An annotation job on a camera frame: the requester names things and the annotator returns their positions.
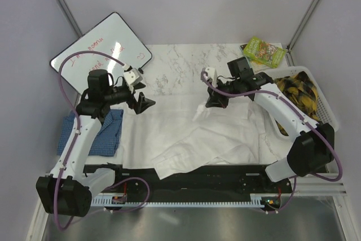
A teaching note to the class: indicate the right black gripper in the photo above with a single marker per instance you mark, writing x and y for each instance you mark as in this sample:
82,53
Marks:
216,100

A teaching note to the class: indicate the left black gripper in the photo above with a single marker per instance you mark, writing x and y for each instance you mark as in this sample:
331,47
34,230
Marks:
142,104

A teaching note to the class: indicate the white long sleeve shirt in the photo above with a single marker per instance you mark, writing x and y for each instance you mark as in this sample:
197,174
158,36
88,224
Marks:
180,134

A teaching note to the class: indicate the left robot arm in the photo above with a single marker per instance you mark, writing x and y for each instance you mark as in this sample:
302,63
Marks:
66,191

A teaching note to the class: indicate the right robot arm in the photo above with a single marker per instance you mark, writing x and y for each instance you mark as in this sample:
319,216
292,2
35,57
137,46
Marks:
313,142

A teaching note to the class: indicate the blue checkered folded shirt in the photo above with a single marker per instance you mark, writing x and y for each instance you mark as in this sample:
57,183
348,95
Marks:
106,141

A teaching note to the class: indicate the green book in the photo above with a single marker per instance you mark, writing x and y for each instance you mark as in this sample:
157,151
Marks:
262,52

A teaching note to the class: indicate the white dry-erase board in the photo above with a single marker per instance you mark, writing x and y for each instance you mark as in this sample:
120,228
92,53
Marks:
111,36

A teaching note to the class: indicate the yellow black plaid shirt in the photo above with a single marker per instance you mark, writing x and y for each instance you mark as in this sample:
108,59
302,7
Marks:
301,91

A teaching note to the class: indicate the white plastic basket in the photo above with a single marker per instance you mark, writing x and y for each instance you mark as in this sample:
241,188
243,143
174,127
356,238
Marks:
324,111

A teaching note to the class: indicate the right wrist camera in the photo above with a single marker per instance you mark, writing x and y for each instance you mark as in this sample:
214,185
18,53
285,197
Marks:
211,76

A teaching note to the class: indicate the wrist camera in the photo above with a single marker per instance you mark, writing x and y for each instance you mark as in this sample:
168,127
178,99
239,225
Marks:
133,78
211,76

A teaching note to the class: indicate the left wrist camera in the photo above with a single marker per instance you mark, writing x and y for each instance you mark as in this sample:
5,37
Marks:
133,78

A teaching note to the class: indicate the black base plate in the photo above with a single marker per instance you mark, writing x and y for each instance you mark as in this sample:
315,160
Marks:
229,181

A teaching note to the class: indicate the white slotted cable duct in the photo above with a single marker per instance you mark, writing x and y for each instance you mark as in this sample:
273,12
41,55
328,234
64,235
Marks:
115,200

